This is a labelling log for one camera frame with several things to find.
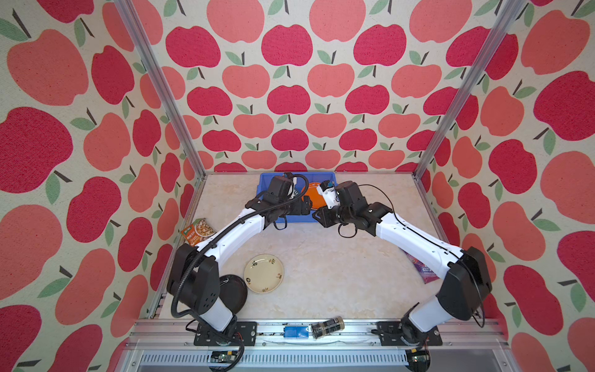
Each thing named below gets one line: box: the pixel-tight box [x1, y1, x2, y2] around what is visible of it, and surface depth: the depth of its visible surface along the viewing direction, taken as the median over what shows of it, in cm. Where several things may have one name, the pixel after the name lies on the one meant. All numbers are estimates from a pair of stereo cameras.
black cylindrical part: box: [310, 316, 345, 339], surface depth 75 cm
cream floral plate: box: [243, 253, 285, 294], surface depth 88 cm
